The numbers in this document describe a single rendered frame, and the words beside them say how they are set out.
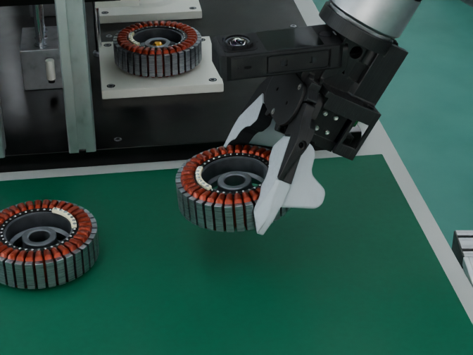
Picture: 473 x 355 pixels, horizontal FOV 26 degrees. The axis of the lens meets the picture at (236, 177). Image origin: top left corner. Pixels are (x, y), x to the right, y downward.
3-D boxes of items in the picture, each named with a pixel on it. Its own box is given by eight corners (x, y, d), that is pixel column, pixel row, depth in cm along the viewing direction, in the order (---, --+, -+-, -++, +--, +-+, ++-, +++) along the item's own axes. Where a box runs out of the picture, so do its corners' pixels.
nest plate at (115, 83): (209, 44, 140) (209, 35, 139) (223, 91, 127) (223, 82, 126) (98, 50, 138) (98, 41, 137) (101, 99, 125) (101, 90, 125)
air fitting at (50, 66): (56, 79, 127) (53, 57, 126) (55, 83, 126) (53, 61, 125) (47, 79, 127) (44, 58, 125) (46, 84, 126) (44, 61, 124)
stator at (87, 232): (20, 308, 93) (15, 275, 91) (-38, 253, 101) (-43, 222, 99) (122, 262, 99) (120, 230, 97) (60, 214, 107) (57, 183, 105)
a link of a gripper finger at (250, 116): (261, 178, 106) (314, 138, 100) (212, 160, 104) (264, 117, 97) (262, 153, 108) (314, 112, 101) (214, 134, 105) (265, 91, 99)
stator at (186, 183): (275, 163, 105) (273, 132, 103) (309, 222, 95) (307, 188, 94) (168, 184, 103) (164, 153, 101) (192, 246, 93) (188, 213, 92)
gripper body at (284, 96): (349, 168, 96) (419, 58, 92) (273, 138, 92) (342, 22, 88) (323, 131, 102) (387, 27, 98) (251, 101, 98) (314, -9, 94)
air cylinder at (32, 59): (65, 63, 134) (62, 24, 131) (65, 88, 128) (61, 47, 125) (26, 65, 134) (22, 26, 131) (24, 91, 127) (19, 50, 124)
